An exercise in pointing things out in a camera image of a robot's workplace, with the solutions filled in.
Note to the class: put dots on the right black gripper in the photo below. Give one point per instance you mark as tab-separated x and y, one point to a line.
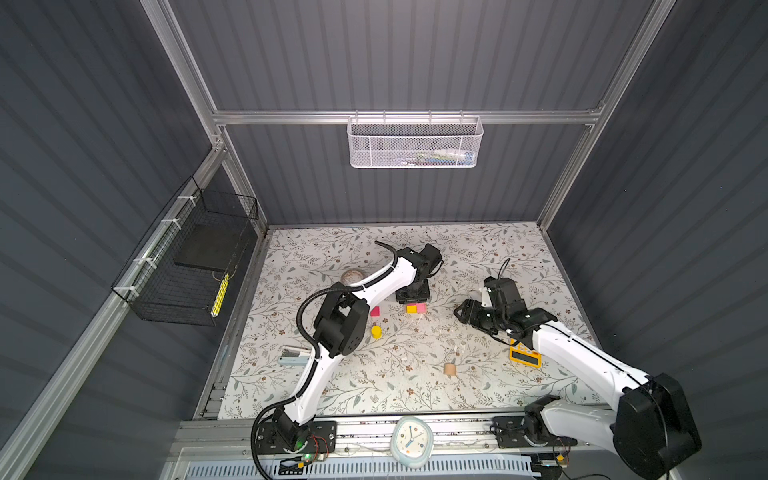
469	311

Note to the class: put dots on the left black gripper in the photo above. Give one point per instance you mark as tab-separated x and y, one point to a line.
403	299

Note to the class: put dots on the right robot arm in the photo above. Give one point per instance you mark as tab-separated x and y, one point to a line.
647	421

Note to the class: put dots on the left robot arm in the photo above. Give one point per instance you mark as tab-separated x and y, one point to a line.
334	321

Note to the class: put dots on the yellow calculator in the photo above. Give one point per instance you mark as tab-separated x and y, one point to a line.
521	354

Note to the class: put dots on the roll of clear tape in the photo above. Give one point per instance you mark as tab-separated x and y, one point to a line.
353	277

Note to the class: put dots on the white round clock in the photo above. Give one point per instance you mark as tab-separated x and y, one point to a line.
412	442

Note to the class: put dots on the light blue stapler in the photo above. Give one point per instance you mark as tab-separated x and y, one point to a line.
294	357

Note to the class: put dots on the black foam pad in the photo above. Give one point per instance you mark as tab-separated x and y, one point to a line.
211	248

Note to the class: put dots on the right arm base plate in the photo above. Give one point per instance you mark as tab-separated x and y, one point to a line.
516	433

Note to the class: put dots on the white wire mesh basket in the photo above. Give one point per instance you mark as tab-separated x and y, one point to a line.
420	142

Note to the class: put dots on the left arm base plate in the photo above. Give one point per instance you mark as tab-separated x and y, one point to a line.
272	438

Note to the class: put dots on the black wire basket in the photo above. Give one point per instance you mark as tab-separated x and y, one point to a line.
185	274

